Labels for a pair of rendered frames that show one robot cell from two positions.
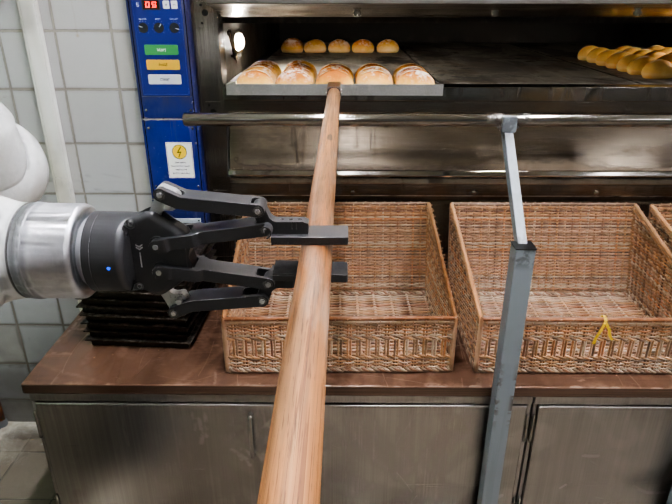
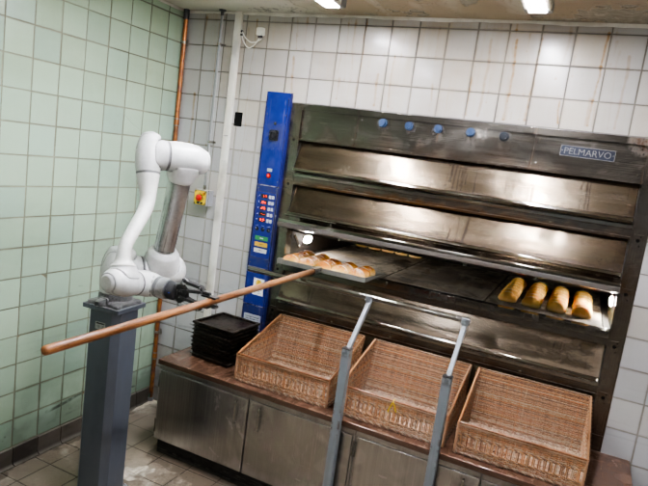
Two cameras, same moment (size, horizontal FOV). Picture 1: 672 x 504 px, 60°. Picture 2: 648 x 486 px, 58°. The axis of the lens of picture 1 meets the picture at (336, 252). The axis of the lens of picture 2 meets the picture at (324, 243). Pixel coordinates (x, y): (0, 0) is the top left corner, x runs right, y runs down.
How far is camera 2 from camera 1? 193 cm
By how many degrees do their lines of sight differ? 27
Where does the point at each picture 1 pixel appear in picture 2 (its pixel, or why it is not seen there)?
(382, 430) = (288, 427)
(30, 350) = not seen: hidden behind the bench
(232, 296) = not seen: hidden behind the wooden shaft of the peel
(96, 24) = (241, 223)
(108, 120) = (235, 262)
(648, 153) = (480, 337)
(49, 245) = (160, 284)
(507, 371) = (337, 407)
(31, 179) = (177, 275)
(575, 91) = (442, 296)
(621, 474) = not seen: outside the picture
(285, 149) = (304, 292)
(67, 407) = (171, 375)
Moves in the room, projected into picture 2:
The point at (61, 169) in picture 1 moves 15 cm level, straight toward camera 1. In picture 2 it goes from (211, 280) to (207, 284)
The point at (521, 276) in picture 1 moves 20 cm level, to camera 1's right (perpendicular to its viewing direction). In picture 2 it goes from (343, 361) to (384, 372)
